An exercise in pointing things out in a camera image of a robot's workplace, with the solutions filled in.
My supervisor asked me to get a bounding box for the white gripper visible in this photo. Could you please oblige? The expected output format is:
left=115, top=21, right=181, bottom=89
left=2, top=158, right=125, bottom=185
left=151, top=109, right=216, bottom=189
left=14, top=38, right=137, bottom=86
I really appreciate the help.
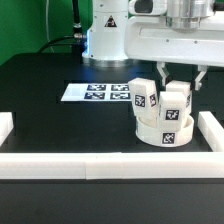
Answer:
left=124, top=15, right=224, bottom=91

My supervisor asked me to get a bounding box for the white round stool seat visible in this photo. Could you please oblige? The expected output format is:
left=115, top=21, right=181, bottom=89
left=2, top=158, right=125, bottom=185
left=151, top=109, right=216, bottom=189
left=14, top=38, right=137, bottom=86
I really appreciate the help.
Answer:
left=136, top=116, right=194, bottom=147

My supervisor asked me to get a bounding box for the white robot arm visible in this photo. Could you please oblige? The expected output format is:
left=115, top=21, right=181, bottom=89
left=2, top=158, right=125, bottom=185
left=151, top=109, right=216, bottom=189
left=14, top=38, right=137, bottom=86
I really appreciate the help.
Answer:
left=83, top=0, right=224, bottom=89

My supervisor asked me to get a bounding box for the white right fence bar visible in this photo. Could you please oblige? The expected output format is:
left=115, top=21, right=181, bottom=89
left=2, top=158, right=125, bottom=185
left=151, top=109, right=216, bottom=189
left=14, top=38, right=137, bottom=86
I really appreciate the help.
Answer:
left=198, top=111, right=224, bottom=153

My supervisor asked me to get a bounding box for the white fence bar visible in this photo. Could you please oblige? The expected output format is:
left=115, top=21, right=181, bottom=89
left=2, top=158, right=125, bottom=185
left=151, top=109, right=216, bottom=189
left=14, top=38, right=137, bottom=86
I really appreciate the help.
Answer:
left=198, top=111, right=224, bottom=153
left=0, top=112, right=14, bottom=147
left=0, top=152, right=224, bottom=180

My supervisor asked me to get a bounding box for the white marker sheet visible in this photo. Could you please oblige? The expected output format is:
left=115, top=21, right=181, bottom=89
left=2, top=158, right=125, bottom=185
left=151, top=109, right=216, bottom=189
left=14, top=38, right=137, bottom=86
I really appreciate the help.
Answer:
left=61, top=83, right=131, bottom=102

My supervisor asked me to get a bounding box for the white front fence bar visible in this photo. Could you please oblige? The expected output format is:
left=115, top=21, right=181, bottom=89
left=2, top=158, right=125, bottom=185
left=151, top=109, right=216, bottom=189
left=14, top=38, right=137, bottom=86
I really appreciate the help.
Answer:
left=0, top=152, right=224, bottom=180

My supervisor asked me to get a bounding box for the white left fence bar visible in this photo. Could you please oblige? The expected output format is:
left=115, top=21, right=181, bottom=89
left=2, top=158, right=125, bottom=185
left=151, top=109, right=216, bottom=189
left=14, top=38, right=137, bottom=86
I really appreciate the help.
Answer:
left=0, top=112, right=14, bottom=147

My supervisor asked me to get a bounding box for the black cable on base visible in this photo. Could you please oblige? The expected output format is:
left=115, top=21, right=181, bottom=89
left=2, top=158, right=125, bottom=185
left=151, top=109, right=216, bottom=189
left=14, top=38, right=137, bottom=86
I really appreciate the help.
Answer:
left=37, top=0, right=88, bottom=54

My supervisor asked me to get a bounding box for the thin white cable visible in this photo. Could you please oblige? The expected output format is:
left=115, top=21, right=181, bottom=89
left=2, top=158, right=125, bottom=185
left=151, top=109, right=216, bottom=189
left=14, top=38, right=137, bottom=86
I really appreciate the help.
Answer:
left=45, top=0, right=55, bottom=54

